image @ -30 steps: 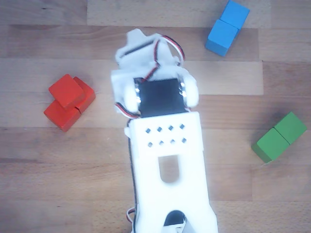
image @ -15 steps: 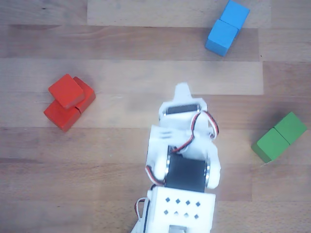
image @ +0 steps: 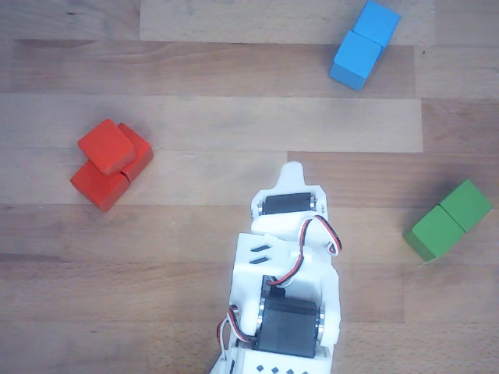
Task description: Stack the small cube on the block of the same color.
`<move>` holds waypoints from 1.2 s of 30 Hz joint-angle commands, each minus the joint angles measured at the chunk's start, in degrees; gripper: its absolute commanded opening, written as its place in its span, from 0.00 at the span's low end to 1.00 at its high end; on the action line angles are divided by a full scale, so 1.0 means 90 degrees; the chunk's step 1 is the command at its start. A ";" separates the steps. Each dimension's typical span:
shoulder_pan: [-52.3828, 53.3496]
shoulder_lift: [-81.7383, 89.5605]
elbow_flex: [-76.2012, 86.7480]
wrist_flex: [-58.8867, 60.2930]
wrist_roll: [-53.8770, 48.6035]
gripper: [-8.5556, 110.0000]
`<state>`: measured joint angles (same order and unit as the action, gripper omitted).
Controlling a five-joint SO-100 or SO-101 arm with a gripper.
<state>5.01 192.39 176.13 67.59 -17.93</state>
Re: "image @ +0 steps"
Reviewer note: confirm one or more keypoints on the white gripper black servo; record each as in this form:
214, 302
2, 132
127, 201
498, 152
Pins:
288, 204

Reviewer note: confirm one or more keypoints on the small red cube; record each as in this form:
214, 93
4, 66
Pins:
107, 146

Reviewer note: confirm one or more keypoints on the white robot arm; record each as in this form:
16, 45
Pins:
249, 272

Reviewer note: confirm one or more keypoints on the long blue block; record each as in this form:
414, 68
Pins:
358, 54

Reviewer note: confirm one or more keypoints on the long green block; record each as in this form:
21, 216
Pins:
444, 226

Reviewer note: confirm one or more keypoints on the long red block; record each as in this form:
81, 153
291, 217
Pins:
101, 191

